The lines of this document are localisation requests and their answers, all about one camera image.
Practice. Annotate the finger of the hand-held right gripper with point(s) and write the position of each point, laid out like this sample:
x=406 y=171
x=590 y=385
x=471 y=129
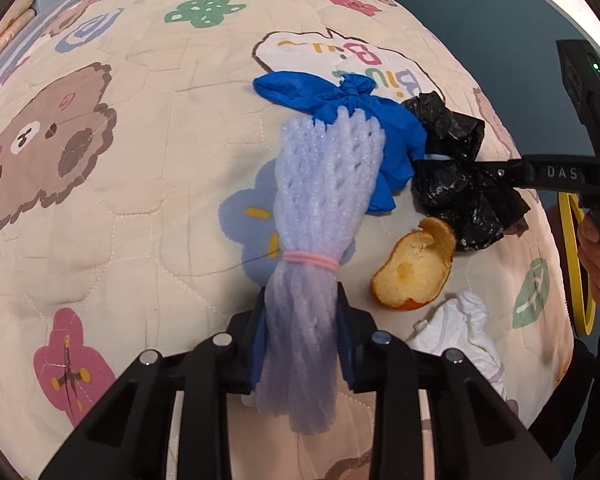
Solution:
x=507 y=178
x=437 y=157

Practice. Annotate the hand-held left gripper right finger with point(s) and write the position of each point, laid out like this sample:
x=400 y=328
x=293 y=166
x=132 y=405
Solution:
x=390 y=375

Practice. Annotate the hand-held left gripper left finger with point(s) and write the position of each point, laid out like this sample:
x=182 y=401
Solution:
x=215 y=375

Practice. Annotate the black plastic bag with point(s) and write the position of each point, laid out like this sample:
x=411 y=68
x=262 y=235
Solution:
x=460 y=200

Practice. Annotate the yellow trash bin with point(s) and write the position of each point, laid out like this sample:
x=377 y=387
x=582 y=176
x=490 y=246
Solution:
x=575 y=240

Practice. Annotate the long lavender foam net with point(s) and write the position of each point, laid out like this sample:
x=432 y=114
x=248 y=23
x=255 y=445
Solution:
x=315 y=200

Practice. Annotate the person's right hand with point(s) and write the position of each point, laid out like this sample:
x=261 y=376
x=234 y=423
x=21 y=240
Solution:
x=594 y=260

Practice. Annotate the blue plastic bag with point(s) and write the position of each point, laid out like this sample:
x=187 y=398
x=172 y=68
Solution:
x=390 y=130

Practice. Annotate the white tissue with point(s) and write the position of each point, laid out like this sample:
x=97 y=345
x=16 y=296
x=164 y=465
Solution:
x=460 y=330

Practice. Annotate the orange peel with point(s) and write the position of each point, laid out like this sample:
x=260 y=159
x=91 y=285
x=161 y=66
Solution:
x=415 y=270

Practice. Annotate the bear print blanket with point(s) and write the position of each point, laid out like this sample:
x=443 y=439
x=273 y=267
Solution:
x=155 y=210

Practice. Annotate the blue striped bed sheet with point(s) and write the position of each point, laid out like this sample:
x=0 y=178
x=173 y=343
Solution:
x=0 y=67

